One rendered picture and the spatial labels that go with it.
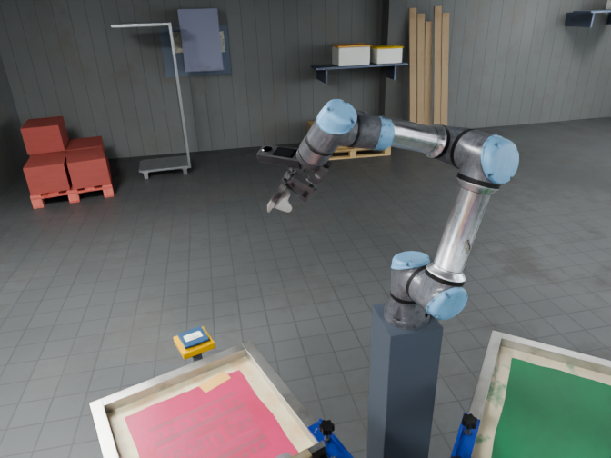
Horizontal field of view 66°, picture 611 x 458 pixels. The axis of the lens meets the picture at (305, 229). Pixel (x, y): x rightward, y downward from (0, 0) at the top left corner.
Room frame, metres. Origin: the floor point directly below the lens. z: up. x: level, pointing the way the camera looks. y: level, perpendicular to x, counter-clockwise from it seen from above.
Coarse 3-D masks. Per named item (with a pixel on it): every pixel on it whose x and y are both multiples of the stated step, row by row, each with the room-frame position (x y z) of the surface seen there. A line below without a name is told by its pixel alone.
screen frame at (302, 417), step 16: (224, 352) 1.39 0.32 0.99; (240, 352) 1.40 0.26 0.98; (256, 352) 1.39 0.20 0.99; (192, 368) 1.31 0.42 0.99; (208, 368) 1.33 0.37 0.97; (256, 368) 1.33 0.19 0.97; (272, 368) 1.30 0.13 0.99; (144, 384) 1.24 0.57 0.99; (160, 384) 1.24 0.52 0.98; (272, 384) 1.22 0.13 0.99; (112, 400) 1.17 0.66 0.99; (128, 400) 1.19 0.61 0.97; (288, 400) 1.14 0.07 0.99; (96, 416) 1.10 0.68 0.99; (304, 416) 1.07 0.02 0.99; (304, 432) 1.04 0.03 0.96; (112, 448) 0.98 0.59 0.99
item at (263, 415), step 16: (224, 384) 1.26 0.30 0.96; (240, 384) 1.26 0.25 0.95; (192, 400) 1.19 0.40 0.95; (208, 400) 1.19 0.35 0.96; (256, 400) 1.18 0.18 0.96; (256, 416) 1.11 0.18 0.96; (272, 416) 1.11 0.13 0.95; (272, 432) 1.05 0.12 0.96; (272, 448) 0.99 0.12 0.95; (288, 448) 0.99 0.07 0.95
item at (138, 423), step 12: (180, 396) 1.21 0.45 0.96; (156, 408) 1.16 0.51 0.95; (168, 408) 1.16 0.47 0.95; (180, 408) 1.16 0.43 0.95; (192, 408) 1.16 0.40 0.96; (132, 420) 1.12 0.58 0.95; (144, 420) 1.11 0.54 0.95; (156, 420) 1.11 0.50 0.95; (132, 432) 1.07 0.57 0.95; (144, 432) 1.07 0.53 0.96; (144, 444) 1.02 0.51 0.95; (144, 456) 0.98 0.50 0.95; (156, 456) 0.97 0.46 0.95
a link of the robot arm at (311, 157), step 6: (300, 144) 1.06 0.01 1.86; (306, 144) 1.03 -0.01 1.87; (300, 150) 1.05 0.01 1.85; (306, 150) 1.03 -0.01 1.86; (306, 156) 1.03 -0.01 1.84; (312, 156) 1.03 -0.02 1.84; (318, 156) 1.02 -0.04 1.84; (324, 156) 1.02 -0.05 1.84; (330, 156) 1.04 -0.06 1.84; (306, 162) 1.04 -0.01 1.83; (312, 162) 1.03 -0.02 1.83; (318, 162) 1.03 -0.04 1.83; (324, 162) 1.04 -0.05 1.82
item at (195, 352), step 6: (204, 330) 1.58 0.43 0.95; (174, 342) 1.54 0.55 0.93; (180, 342) 1.51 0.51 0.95; (210, 342) 1.50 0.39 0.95; (180, 348) 1.47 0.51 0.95; (192, 348) 1.46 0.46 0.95; (198, 348) 1.46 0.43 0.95; (204, 348) 1.47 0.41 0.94; (210, 348) 1.49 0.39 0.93; (186, 354) 1.44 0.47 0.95; (192, 354) 1.45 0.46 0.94; (198, 354) 1.50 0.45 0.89; (192, 360) 1.50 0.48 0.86; (198, 360) 1.50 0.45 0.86
